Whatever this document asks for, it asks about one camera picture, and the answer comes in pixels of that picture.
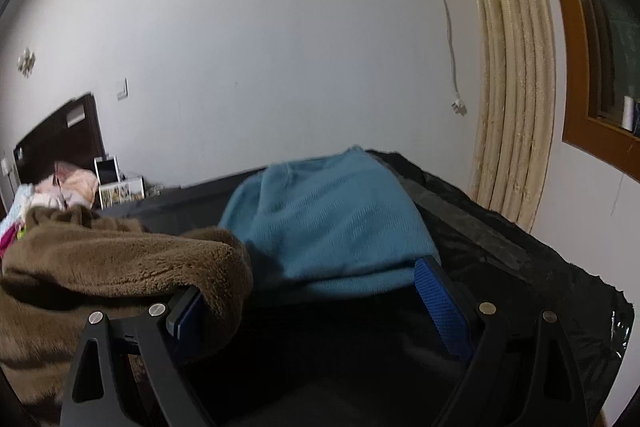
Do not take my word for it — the brown fleece jacket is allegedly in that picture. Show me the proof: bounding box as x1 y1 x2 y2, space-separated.
1 206 253 426

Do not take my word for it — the black bed cover sheet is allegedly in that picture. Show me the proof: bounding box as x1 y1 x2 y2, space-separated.
108 147 634 426

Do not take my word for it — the white bedding pile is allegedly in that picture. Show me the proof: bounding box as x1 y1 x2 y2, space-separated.
0 184 35 236

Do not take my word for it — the pink striped pillow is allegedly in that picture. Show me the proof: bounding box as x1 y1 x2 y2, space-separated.
32 161 99 210

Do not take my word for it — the white tablet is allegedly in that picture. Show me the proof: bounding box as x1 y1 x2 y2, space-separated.
94 156 120 185

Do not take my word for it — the dark wooden headboard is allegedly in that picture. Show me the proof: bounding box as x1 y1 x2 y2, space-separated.
13 93 105 184

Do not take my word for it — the cream curtain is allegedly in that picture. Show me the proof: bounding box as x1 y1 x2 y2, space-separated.
469 0 556 231

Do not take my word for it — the blue knit sweater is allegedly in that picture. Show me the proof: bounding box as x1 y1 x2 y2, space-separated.
219 147 439 297

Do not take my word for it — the photo collage frame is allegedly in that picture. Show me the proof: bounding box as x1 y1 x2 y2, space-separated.
99 178 145 209

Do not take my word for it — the white wall switch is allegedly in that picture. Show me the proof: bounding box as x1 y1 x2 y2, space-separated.
116 78 128 101

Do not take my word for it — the white wall cable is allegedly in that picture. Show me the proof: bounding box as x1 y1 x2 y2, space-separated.
423 0 469 117

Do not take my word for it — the wall decoration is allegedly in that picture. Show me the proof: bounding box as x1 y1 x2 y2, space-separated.
17 48 36 78

